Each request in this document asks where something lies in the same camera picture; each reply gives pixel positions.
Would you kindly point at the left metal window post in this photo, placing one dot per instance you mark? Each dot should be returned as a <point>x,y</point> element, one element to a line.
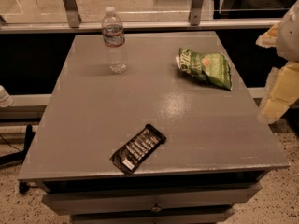
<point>72,14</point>

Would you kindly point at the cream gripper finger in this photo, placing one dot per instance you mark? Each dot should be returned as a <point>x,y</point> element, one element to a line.
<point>280,92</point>
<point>269,38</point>

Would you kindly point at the black snack bar wrapper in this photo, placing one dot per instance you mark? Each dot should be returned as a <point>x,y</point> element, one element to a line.
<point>130,156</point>

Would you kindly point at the right metal window post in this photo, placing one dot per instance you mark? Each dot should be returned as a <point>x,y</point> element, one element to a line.
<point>195,12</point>

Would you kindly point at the metal window post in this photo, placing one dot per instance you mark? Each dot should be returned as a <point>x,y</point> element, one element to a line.
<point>72,14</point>
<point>195,12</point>

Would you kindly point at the green chip bag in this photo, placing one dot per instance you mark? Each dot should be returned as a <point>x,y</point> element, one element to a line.
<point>211,68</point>

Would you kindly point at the grey table drawer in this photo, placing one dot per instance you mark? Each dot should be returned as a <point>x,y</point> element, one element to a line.
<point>150,199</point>

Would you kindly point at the grey lower drawer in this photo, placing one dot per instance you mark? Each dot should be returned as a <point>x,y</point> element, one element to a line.
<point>194,215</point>

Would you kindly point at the black stand base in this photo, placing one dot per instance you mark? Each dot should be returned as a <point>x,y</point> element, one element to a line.
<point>20,156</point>

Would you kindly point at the clear plastic water bottle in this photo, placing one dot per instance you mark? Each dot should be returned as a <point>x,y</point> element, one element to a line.
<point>114,40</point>

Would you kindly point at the white object at left edge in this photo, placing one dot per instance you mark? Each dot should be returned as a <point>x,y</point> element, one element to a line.
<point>6,99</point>

